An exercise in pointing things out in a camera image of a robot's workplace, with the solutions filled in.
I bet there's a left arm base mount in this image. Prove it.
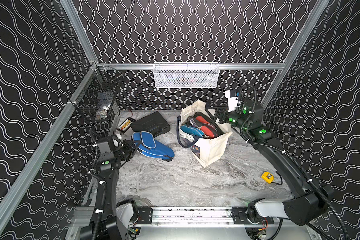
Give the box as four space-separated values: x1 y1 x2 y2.
130 207 153 225

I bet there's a cream canvas tote bag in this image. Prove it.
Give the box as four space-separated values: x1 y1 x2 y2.
177 100 232 168

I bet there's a white mesh wall basket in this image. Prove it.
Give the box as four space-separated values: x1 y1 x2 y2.
153 62 220 89

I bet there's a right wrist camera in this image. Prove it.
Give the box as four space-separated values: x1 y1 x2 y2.
225 90 239 112

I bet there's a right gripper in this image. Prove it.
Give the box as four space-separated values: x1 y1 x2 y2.
205 103 251 134

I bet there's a black wire wall basket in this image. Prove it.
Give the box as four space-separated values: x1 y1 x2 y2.
70 64 126 123

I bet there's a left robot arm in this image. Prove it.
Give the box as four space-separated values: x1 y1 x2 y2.
80 135 138 240

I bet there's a teal paddle case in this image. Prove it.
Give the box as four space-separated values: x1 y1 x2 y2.
180 125 206 138

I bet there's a dark grey paddle case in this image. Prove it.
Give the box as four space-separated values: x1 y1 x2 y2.
186 112 224 139

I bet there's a black plastic case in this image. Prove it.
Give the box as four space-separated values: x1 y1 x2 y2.
131 111 171 138

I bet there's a red paddle case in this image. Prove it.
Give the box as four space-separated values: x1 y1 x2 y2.
195 116 220 139

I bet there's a yellow tape measure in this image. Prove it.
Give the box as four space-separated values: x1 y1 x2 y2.
261 172 283 186

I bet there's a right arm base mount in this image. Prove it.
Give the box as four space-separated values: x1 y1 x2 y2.
231 207 275 226

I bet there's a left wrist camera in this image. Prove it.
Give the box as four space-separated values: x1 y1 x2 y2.
97 135 122 154

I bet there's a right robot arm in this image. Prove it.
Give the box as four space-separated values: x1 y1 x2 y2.
205 84 350 240

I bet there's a royal blue paddle case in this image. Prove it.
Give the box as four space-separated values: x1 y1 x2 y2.
131 131 175 162

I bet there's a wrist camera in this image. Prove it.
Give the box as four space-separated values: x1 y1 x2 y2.
97 135 122 154
225 90 239 112

